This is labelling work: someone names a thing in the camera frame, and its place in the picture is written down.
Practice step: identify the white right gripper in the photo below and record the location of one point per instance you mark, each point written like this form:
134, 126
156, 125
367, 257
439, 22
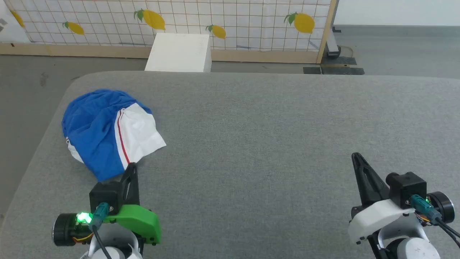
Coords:
381, 219

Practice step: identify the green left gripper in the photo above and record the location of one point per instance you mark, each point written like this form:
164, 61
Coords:
140, 221

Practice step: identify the blue and white shorts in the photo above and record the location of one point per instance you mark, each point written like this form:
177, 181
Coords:
93, 133

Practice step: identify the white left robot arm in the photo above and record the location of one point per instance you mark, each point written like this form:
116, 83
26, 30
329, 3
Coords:
107, 244

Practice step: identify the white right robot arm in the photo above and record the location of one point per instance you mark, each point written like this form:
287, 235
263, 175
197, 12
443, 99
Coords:
413, 241

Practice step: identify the grey fabric sofa seat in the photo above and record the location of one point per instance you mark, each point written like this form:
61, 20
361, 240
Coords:
258, 151

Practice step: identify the black floor mat strip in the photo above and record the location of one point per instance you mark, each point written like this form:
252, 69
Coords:
334, 68

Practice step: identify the grey metal stand foot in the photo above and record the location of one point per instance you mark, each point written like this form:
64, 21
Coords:
332, 46

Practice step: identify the white rectangular box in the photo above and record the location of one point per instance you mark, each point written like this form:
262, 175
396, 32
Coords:
179, 54

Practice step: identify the lemon print grid screen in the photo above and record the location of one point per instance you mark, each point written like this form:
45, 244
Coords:
251, 21

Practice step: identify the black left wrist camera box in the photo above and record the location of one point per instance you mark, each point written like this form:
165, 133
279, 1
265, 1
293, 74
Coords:
106, 198

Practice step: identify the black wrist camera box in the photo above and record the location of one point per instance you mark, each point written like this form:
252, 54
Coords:
106, 198
408, 189

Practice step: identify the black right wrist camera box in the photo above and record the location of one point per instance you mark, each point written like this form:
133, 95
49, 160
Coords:
408, 189

